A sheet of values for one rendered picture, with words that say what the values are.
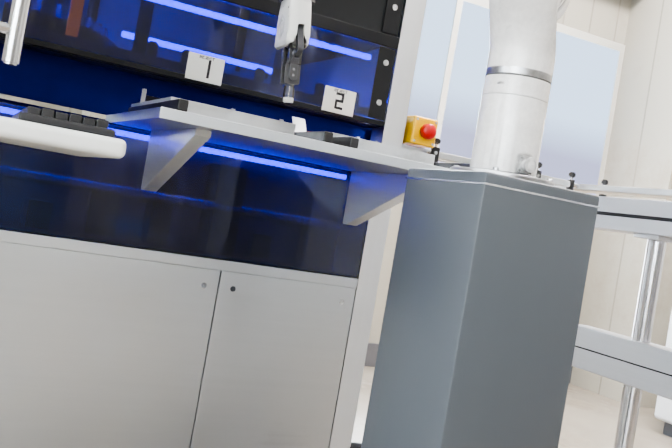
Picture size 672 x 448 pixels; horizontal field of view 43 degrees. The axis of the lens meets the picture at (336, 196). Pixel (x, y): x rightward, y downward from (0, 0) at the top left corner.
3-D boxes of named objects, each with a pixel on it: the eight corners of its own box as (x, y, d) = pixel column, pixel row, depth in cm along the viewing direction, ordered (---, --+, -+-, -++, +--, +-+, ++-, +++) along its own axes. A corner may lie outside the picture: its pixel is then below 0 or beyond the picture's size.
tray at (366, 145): (267, 147, 204) (269, 133, 205) (360, 167, 216) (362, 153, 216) (327, 148, 174) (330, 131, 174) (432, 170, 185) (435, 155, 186)
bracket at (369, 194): (342, 223, 206) (351, 171, 206) (352, 225, 207) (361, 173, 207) (415, 237, 175) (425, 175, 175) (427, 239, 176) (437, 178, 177)
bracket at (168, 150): (140, 189, 183) (150, 130, 184) (153, 191, 185) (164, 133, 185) (183, 198, 153) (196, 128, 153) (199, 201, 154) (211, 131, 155)
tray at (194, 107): (128, 119, 189) (131, 104, 189) (236, 141, 201) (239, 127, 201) (168, 114, 159) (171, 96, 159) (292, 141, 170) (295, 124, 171)
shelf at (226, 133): (104, 123, 187) (106, 114, 187) (376, 178, 218) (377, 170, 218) (159, 117, 144) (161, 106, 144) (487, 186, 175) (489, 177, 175)
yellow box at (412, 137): (396, 143, 219) (401, 115, 219) (419, 148, 222) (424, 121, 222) (411, 142, 212) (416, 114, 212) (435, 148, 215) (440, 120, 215)
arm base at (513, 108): (576, 192, 149) (593, 89, 150) (490, 173, 141) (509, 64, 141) (509, 187, 166) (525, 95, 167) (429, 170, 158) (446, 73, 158)
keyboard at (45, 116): (3, 126, 158) (5, 113, 158) (79, 140, 164) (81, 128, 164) (18, 119, 122) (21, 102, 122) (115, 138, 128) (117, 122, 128)
